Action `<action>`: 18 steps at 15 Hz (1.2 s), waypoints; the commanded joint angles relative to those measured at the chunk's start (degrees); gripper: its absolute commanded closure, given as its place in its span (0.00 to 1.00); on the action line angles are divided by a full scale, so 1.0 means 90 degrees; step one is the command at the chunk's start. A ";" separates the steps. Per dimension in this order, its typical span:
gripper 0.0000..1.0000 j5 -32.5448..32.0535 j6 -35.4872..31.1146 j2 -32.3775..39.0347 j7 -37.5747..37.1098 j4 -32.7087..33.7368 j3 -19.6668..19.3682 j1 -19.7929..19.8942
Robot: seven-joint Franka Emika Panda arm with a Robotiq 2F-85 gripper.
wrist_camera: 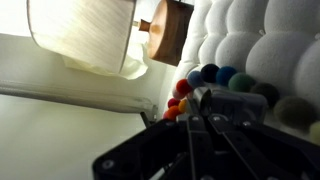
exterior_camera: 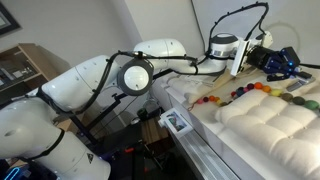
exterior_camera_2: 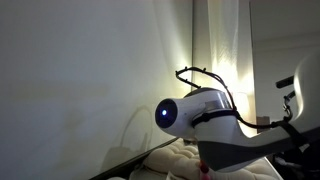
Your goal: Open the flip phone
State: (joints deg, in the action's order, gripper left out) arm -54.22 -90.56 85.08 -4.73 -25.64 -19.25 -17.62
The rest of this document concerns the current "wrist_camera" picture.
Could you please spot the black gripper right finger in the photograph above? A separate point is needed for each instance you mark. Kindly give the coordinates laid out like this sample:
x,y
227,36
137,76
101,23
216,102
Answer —
x,y
260,150

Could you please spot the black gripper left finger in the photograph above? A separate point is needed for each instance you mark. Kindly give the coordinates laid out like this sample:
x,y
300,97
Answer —
x,y
156,150

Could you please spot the multicolour felt ball garland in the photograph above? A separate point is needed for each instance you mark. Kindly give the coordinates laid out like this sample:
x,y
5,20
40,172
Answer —
x,y
226,75

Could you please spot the large white tufted cushion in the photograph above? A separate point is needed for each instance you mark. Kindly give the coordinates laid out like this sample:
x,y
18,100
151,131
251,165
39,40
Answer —
x,y
266,40

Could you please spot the cream shade wooden table lamp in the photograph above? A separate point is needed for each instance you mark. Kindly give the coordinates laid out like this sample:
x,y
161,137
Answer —
x,y
83,33

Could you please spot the black wall trim strip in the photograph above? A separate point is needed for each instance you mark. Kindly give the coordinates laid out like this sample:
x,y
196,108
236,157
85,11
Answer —
x,y
146,120

